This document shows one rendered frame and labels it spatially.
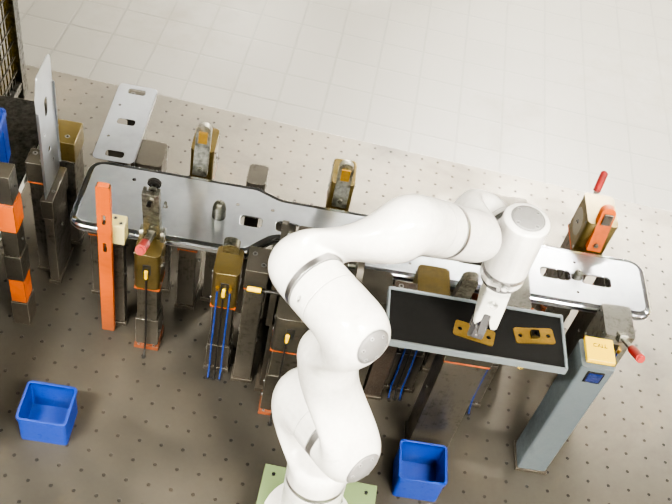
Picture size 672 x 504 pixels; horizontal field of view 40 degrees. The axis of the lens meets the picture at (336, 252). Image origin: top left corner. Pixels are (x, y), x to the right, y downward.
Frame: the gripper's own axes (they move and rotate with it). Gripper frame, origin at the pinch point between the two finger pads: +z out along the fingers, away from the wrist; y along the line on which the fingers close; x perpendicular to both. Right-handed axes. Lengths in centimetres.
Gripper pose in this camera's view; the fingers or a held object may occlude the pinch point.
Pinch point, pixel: (478, 325)
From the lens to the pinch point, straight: 185.1
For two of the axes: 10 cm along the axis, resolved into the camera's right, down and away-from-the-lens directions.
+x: -9.5, -3.0, 0.6
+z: -1.6, 6.5, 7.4
